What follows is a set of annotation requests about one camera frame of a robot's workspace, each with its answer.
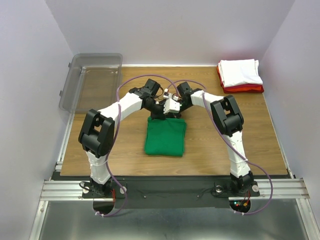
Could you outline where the green t-shirt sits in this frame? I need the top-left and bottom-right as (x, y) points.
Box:
(144, 117), (187, 157)

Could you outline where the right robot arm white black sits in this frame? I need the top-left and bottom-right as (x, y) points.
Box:
(163, 81), (256, 195)

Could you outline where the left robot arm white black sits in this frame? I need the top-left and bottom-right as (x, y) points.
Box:
(78, 78), (162, 197)

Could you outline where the white folded t-shirt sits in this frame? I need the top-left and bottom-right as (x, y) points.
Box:
(218, 59), (263, 88)

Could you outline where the clear plastic storage bin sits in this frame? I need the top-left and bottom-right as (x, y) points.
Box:
(59, 53), (123, 114)

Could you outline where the red folded t-shirt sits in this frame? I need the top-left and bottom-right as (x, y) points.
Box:
(216, 67), (265, 95)

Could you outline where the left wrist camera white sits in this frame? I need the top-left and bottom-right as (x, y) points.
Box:
(163, 98), (180, 114)

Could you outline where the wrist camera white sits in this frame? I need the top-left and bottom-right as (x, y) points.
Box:
(163, 88), (180, 101)
(163, 98), (180, 114)

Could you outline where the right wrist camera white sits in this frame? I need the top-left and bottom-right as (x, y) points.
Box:
(163, 88), (180, 101)

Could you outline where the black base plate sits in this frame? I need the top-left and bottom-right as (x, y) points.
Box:
(79, 175), (260, 214)

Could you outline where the aluminium rail frame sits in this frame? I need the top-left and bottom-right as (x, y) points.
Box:
(29, 66), (312, 240)

